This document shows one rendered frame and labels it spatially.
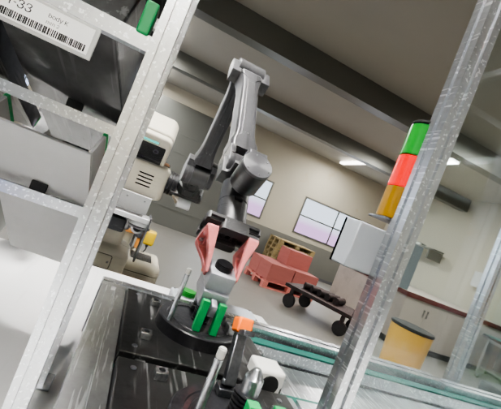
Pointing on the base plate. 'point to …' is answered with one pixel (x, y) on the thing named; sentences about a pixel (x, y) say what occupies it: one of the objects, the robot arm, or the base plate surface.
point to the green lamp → (414, 139)
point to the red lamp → (402, 170)
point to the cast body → (216, 284)
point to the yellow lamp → (390, 200)
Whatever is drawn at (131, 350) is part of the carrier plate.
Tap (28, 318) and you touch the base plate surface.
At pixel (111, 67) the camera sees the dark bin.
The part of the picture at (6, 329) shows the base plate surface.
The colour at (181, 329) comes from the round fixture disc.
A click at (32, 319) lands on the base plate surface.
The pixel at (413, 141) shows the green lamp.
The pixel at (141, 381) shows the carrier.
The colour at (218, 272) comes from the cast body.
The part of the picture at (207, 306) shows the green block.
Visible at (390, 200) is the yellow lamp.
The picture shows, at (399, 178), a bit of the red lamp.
